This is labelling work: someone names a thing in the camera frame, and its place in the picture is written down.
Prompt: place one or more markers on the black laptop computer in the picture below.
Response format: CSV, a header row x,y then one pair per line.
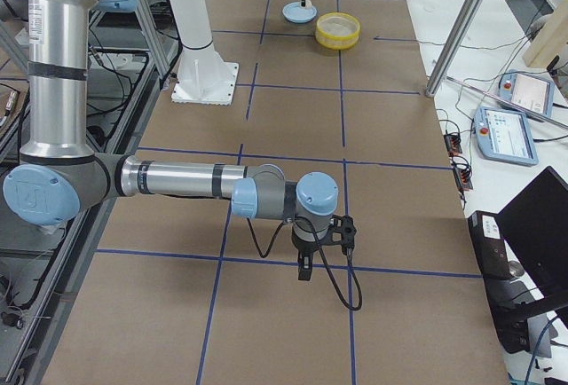
x,y
534,226

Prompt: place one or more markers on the yellow bamboo steamer basket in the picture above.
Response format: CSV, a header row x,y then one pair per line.
x,y
337,31

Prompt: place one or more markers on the light blue plate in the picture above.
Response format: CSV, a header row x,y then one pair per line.
x,y
295,13

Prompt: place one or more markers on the blue teach pendant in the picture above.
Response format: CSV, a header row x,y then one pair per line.
x,y
529,91
504,135

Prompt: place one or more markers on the near orange black hub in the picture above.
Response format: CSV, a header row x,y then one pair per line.
x,y
462,172

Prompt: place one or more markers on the orange black hub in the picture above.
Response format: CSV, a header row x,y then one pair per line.
x,y
453,140
462,172

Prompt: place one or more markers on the aluminium frame post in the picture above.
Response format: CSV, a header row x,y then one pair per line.
x,y
453,43

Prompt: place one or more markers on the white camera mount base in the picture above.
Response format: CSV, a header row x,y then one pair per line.
x,y
207,85

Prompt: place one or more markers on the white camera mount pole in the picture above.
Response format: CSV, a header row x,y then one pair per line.
x,y
192,22

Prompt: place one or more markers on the near blue teach pendant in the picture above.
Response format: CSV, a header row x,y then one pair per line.
x,y
504,135

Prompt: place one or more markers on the far blue teach pendant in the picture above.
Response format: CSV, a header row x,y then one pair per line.
x,y
529,91

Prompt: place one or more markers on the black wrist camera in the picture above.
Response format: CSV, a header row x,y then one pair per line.
x,y
341,232

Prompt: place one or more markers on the far orange black hub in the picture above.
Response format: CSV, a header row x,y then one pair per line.
x,y
453,140

